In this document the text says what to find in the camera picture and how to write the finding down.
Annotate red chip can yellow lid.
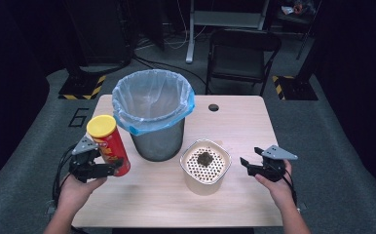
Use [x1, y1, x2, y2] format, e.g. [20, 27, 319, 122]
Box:
[86, 114, 132, 177]

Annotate translucent blue trash bag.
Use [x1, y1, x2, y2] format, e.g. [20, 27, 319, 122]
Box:
[111, 68, 196, 137]

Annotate dark wet tea leaves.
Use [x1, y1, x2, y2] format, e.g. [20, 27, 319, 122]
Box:
[196, 151, 215, 168]

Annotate person's left hand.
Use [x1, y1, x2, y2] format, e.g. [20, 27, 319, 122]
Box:
[57, 174, 108, 215]

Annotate grey table clamp bracket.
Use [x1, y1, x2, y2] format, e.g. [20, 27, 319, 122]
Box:
[45, 199, 59, 215]

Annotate black cabinet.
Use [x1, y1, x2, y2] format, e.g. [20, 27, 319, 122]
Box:
[62, 0, 135, 68]

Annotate beige container with perforated strainer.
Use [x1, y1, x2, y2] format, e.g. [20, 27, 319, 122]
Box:
[179, 138, 233, 196]

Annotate black folding chair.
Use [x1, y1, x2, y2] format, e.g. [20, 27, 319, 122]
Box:
[205, 28, 282, 97]

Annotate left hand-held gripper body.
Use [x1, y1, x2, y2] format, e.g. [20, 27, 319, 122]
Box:
[68, 136, 99, 183]

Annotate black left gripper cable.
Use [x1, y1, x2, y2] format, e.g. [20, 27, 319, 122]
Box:
[52, 144, 77, 209]

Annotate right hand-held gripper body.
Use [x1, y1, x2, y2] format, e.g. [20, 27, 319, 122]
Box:
[259, 144, 299, 182]

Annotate black yellow striped base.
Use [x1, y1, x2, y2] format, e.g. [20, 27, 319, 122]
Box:
[272, 75, 320, 101]
[57, 75, 107, 100]

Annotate white desk frame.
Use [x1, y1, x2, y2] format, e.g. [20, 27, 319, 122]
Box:
[185, 0, 270, 64]

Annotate grey metal trash can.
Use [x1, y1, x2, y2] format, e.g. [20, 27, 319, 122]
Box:
[131, 117, 186, 163]

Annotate black floor cable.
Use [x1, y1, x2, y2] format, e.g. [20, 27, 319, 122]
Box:
[132, 55, 210, 95]

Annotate person's right hand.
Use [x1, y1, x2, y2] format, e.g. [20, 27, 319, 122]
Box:
[254, 160, 296, 204]

